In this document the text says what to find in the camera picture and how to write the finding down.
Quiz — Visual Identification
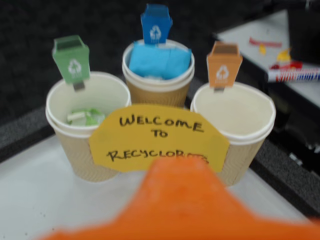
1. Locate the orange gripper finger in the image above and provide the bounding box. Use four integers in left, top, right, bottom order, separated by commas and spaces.
37, 157, 320, 240

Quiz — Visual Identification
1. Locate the green paper wad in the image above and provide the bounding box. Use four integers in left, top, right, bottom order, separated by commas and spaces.
66, 107, 105, 126

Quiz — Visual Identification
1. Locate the blue paper wad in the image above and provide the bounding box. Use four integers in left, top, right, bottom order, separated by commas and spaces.
128, 41, 193, 81

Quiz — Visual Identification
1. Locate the yellow welcome sign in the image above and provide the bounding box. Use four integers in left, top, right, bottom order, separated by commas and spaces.
88, 104, 230, 173

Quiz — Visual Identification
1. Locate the paper cup with orange tag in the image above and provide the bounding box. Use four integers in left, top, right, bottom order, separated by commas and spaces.
190, 81, 277, 187

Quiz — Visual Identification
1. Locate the paper cup with blue tag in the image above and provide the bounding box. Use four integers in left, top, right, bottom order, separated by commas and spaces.
121, 39, 195, 109

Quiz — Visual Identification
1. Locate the paper cup with green tag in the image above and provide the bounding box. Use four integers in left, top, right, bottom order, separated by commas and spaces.
45, 71, 132, 183

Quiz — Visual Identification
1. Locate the small metal clamp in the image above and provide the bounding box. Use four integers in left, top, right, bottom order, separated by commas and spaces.
289, 153, 305, 166

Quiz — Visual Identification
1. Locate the orange recycling bin tag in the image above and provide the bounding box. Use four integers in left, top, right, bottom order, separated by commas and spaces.
206, 41, 243, 93

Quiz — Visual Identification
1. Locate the red and yellow wrapper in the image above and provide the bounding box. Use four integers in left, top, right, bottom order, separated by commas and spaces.
269, 61, 303, 71

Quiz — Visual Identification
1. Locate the green recycling bin tag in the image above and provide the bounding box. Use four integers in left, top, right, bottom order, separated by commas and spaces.
51, 34, 90, 92

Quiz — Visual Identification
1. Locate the blue recycling bin tag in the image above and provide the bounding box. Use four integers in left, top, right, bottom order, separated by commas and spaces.
140, 3, 174, 47

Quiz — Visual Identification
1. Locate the large yellow wrapper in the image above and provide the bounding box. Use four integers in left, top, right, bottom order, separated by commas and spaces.
276, 48, 292, 62

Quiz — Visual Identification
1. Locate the long red wrapper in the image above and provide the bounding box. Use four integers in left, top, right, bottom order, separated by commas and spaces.
249, 37, 283, 48

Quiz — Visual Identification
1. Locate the white table with black edge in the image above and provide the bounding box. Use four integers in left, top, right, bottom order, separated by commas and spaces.
216, 9, 320, 101

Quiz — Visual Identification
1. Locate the black box object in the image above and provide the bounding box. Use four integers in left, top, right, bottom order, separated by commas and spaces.
287, 8, 320, 66

